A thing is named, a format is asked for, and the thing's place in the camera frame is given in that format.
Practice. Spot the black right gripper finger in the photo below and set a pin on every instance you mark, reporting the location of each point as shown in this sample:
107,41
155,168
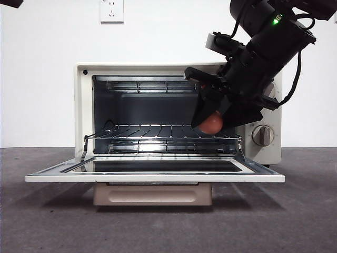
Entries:
206,105
242,116

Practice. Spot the brown egg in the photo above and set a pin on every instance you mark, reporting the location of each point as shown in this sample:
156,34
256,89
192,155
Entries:
212,126

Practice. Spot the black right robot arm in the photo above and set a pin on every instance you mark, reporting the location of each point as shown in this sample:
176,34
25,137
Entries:
276,39

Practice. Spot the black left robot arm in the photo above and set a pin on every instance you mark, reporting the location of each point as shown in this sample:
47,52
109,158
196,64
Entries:
10,2

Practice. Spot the cream oven knob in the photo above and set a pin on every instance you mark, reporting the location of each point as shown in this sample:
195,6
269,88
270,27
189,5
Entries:
271,91
262,135

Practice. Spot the cream Toshiba toaster oven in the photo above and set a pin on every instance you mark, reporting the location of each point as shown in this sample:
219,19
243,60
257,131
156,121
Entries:
81,110

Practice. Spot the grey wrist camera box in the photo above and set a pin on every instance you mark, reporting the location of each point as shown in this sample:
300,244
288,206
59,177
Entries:
210,42

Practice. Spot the white wall socket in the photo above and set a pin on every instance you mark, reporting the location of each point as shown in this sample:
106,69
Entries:
111,11

